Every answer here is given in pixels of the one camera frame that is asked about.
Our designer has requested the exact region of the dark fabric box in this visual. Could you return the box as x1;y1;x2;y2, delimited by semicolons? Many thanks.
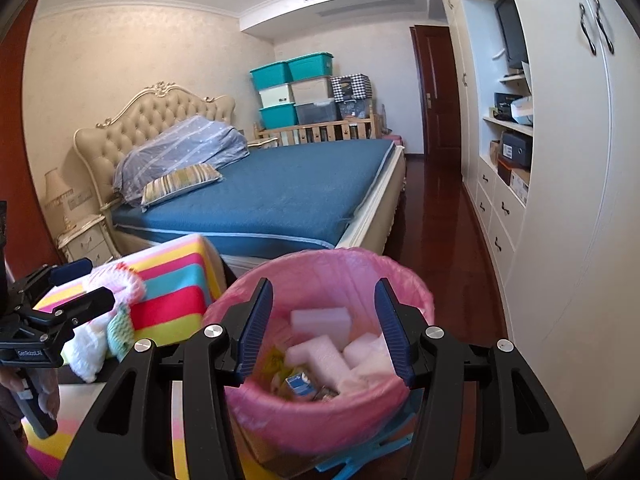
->
339;98;373;121

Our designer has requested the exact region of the striped pillow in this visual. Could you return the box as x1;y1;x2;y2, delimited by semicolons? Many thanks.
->
141;163;223;211

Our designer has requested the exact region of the black television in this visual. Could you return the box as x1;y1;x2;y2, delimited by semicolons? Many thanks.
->
494;0;529;70

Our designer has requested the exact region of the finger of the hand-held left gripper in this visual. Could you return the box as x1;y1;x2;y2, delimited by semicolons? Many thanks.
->
20;286;117;346
7;258;94;311

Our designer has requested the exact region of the white built-in wardrobe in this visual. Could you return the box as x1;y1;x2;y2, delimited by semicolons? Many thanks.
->
440;0;640;471

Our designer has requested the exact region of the pink lined trash bin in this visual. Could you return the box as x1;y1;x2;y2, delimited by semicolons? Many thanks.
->
202;249;435;456

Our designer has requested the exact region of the black shelf device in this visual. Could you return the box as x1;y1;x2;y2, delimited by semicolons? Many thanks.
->
494;92;521;121

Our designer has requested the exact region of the dark wooden door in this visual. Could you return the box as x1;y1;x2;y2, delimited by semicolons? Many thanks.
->
410;25;462;161

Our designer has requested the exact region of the cream nightstand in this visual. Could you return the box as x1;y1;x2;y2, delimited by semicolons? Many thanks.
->
56;214;117;268

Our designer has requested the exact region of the yellow-green plastic wrapper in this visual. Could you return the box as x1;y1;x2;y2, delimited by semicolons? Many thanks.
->
262;345;288;391

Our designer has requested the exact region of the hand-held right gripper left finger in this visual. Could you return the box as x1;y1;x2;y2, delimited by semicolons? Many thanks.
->
57;276;275;480

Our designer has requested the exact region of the teal storage box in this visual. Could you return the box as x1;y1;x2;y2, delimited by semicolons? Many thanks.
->
250;61;293;88
259;104;298;130
286;52;334;82

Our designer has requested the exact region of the clear grey storage box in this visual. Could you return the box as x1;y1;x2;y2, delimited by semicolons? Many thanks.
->
295;100;338;125

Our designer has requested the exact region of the blue plastic stool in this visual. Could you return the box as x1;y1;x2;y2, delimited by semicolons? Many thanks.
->
315;412;426;480

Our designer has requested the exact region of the white foam fruit net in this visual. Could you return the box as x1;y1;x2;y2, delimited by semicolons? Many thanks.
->
62;312;113;383

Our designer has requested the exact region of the white smooth foam sheet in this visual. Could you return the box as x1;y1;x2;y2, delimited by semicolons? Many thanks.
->
285;337;353;393

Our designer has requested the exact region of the folded blue-grey quilt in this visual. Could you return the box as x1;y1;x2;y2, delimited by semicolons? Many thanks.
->
113;115;250;206

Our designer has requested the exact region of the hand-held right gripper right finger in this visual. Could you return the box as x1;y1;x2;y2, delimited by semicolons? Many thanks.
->
374;277;586;480

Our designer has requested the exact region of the checkered fabric box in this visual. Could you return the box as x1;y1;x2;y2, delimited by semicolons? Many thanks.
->
331;74;373;101

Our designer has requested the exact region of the white storage box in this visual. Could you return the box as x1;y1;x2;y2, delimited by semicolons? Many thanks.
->
258;83;295;109

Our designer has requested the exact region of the beige storage box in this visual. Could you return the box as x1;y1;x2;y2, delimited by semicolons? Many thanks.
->
291;77;333;106

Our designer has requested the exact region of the person's left hand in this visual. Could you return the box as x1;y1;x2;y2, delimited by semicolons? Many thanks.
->
0;367;61;428

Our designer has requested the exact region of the orange cardboard box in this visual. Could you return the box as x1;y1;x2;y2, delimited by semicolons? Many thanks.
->
497;157;531;206

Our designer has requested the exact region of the green foam fruit net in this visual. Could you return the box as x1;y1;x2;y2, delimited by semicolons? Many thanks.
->
107;307;137;361

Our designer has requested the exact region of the tufted beige headboard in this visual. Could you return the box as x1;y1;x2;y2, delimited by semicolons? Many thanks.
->
73;81;237;211

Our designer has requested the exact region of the colourful striped tablecloth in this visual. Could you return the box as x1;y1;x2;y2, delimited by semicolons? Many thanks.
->
22;234;223;480

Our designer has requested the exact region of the wooden crib rail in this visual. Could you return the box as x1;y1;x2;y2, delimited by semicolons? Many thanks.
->
253;114;383;148

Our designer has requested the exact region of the bed with blue mattress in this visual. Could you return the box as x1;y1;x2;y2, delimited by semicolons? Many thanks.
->
111;137;407;266

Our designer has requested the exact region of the brown wooden panel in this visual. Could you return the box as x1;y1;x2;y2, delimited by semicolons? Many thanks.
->
0;0;66;266

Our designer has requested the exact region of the black safe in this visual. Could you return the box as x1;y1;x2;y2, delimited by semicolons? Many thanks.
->
501;131;533;170

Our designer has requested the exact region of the cream table lamp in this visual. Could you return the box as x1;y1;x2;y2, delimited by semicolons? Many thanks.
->
44;168;73;228

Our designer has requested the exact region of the pink foam fruit net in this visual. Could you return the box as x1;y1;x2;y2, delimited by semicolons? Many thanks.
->
82;265;146;306

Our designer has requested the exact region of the blue white small carton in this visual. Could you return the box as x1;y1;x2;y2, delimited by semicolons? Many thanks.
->
285;367;316;401

